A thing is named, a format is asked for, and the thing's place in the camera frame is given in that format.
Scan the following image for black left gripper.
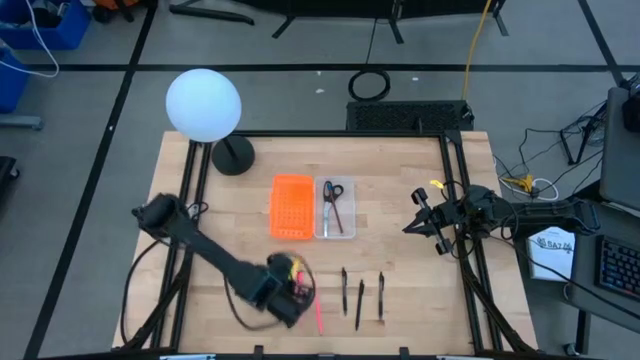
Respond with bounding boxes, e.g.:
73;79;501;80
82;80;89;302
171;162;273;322
264;252;316;329

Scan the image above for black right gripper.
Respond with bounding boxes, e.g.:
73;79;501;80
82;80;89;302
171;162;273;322
402;187;464;256

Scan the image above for long pink pen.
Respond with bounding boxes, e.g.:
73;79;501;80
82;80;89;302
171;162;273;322
313;294;325;336

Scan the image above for black handled scissors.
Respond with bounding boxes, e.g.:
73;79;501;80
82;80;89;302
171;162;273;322
321;180;346;239

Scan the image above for clear plastic supply box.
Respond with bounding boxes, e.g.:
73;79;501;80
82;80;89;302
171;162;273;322
313;175;357;240

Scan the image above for orange perforated plastic lid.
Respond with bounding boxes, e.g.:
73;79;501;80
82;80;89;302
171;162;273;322
269;173;316;240

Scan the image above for yellow power plug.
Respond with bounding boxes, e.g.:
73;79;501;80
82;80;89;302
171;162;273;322
502;174;535;194

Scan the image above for black perforated computer case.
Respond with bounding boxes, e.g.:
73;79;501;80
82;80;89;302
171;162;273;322
345;99;475;133

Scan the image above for white printed booklet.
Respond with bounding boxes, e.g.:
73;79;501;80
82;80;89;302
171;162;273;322
527;225;576;282

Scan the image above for grey desk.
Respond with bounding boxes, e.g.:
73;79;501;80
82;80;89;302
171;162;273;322
569;199;640;357

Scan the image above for black tripod stand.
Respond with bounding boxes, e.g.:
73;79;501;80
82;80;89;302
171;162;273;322
559;99;609;166

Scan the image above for black backlit keyboard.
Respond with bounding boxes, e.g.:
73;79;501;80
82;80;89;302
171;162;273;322
594;234;640;301

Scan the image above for black stand with legs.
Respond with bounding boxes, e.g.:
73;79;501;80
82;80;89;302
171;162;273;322
272;0;510;46

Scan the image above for grey flat panel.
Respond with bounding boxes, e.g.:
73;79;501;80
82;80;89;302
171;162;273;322
598;87;640;211

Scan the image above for white globe lamp black base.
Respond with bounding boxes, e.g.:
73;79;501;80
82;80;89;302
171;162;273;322
164;68;256;177

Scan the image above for black desk device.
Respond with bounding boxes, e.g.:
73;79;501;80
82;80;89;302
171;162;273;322
622;74;640;134

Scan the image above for black floor bar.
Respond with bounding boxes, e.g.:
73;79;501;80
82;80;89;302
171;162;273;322
168;3;255;26

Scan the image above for grey metal foot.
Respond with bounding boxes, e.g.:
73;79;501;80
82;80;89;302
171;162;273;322
0;115;44;131

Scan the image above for orange and black equipment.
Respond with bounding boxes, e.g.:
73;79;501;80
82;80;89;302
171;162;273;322
92;0;149;24

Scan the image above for large blue storage bin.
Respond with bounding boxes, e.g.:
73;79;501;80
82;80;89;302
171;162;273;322
0;0;92;51

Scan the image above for small blue storage bin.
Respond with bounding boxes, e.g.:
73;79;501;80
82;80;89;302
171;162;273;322
0;47;30;114

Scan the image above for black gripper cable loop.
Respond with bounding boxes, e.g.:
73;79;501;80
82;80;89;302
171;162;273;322
223;252;317;332

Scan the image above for black aluminium table frame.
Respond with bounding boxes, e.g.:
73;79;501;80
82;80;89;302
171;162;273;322
117;129;539;356

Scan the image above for white cable loop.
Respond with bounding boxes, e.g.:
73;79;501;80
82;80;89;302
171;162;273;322
532;177;559;201

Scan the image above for coiled black cable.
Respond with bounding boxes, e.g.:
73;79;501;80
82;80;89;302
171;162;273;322
347;68;392;103

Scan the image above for black arm base cable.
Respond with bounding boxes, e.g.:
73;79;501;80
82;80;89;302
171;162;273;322
119;234;169;346

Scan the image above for yellow floor cable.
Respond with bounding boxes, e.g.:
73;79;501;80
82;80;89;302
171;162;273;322
460;0;494;101

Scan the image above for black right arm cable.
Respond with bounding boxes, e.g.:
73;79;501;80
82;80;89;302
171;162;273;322
487;233;640;321

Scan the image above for white floor cable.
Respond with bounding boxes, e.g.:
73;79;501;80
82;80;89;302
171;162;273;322
0;0;60;79

